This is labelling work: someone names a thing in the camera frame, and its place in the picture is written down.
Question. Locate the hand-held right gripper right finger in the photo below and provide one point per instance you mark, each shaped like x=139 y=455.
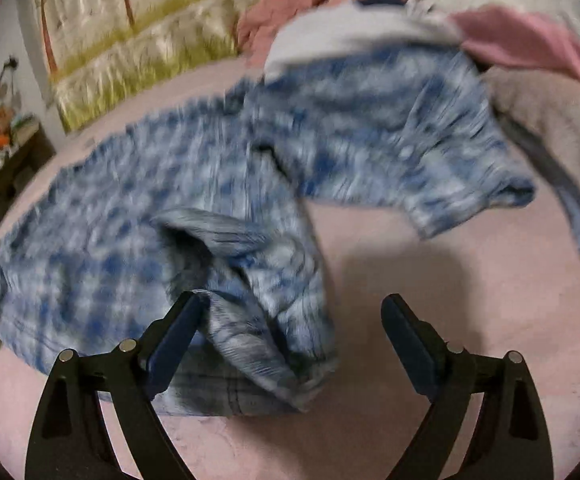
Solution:
x=412 y=345

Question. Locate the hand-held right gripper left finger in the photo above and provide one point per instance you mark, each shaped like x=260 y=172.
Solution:
x=172 y=350

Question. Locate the blue plaid shirt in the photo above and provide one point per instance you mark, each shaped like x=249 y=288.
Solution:
x=120 y=210

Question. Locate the pink bed sheet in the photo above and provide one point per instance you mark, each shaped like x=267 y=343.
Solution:
x=445 y=310

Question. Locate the wooden side table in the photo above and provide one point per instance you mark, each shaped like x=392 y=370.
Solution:
x=5 y=175

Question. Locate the orange stuffed toy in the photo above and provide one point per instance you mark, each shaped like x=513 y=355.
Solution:
x=0 y=127

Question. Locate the beige fleece blanket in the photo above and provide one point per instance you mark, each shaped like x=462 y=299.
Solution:
x=560 y=120

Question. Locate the pink cloth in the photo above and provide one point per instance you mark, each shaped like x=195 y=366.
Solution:
x=520 y=45

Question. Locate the white garment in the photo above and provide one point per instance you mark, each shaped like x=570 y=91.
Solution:
x=330 y=30

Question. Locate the pink quilted garment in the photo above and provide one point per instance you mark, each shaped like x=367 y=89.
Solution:
x=295 y=0

